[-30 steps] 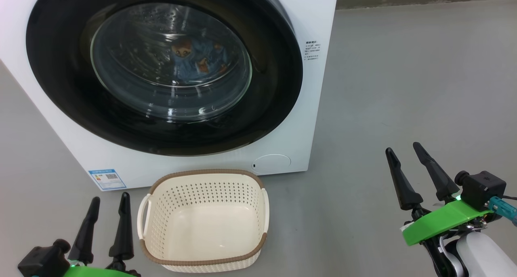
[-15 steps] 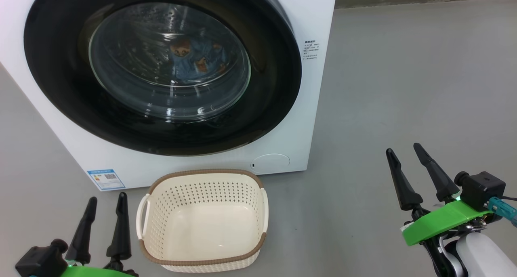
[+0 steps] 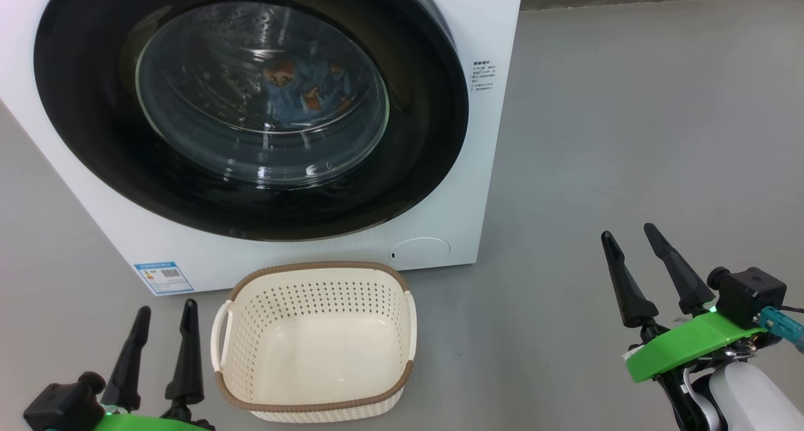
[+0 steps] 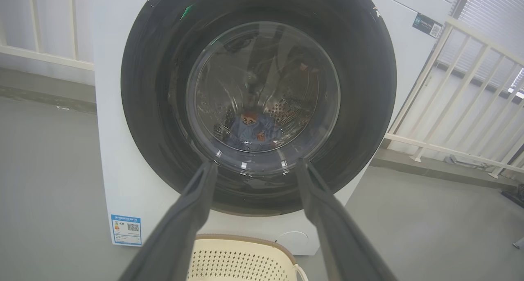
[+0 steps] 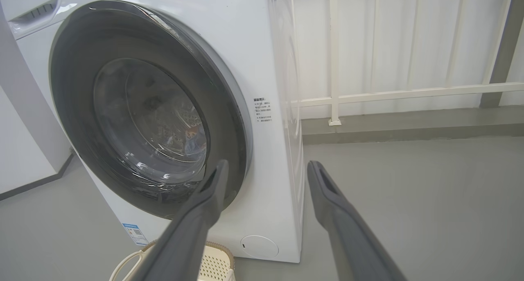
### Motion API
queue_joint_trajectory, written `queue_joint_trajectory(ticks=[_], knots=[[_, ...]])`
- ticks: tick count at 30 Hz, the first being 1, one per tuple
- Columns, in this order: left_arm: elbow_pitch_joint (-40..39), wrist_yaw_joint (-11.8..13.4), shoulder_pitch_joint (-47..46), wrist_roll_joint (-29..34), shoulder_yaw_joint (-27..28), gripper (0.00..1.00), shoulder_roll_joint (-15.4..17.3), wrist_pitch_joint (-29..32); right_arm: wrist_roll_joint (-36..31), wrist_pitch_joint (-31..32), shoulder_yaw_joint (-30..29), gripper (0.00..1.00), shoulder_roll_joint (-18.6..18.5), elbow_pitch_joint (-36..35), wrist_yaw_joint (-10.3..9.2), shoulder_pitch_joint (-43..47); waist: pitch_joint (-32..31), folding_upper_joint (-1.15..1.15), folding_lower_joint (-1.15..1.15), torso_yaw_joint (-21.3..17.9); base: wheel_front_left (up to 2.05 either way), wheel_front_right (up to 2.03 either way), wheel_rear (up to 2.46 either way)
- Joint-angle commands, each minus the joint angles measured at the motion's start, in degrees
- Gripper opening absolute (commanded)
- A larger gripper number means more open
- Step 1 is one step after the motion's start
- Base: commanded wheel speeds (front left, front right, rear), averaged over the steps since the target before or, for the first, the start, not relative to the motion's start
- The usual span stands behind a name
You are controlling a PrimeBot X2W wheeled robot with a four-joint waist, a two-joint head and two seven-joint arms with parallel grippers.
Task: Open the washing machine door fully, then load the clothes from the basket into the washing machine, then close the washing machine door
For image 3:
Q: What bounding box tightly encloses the round white filter cover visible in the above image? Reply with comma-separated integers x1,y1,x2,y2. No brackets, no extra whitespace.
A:
388,237,451,270

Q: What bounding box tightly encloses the blue cartoon print clothing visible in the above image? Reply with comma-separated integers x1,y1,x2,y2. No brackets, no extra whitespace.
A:
259,55,354,129

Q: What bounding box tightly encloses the white front-load washing machine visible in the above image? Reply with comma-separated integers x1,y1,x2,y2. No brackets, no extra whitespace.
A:
0,0,525,297

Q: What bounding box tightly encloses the black round glass machine door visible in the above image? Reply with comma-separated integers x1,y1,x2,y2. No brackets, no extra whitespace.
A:
33,0,470,242

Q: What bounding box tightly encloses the cream perforated laundry basket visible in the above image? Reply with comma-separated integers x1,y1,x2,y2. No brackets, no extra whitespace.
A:
210,261,418,423

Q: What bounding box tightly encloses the teal right camera connector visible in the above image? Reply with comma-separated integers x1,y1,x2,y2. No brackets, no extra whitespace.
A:
757,305,804,355

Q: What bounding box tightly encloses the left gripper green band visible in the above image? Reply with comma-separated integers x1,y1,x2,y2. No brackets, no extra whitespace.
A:
94,299,214,431

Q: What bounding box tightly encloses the blue energy label sticker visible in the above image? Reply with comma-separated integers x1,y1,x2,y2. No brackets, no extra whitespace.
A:
134,261,194,295

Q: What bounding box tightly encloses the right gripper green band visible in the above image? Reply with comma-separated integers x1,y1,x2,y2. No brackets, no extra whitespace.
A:
600,223,767,383

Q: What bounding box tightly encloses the printed warning text label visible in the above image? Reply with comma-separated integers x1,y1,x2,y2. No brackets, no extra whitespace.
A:
471,59,497,92

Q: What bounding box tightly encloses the steel perforated washer drum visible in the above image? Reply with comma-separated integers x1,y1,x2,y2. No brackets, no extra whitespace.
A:
141,7,384,180

